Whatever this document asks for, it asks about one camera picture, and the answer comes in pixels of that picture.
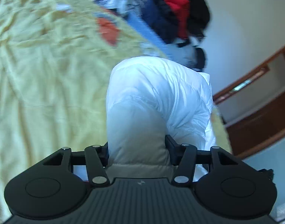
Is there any black coat on pile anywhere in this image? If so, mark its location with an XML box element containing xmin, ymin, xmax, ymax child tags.
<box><xmin>187</xmin><ymin>0</ymin><xmax>210</xmax><ymax>39</ymax></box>

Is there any clear plastic bag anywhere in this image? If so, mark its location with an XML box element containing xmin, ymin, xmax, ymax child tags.
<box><xmin>172</xmin><ymin>39</ymin><xmax>198</xmax><ymax>68</ymax></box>

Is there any light blue blanket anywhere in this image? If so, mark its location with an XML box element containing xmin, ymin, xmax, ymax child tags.
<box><xmin>126</xmin><ymin>7</ymin><xmax>178</xmax><ymax>61</ymax></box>

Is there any houndstooth checked garment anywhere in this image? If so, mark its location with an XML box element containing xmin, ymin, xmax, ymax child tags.
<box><xmin>132</xmin><ymin>0</ymin><xmax>147</xmax><ymax>13</ymax></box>

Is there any yellow patterned bed sheet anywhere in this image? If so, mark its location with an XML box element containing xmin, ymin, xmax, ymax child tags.
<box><xmin>0</xmin><ymin>0</ymin><xmax>231</xmax><ymax>223</ymax></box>

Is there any navy blue jacket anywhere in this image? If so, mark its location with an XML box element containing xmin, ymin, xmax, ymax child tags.
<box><xmin>142</xmin><ymin>0</ymin><xmax>179</xmax><ymax>44</ymax></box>

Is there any black bag by wall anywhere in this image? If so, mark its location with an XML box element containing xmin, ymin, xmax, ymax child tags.
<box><xmin>192</xmin><ymin>47</ymin><xmax>207</xmax><ymax>72</ymax></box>

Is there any white quilted down jacket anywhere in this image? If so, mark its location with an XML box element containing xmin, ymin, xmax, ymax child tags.
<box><xmin>105</xmin><ymin>57</ymin><xmax>216</xmax><ymax>181</ymax></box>

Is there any red puffer jacket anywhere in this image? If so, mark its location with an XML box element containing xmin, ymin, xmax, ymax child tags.
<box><xmin>163</xmin><ymin>0</ymin><xmax>190</xmax><ymax>39</ymax></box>

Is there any dark wooden wardrobe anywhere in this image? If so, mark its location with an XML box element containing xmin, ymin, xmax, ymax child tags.
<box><xmin>226</xmin><ymin>91</ymin><xmax>285</xmax><ymax>158</ymax></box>

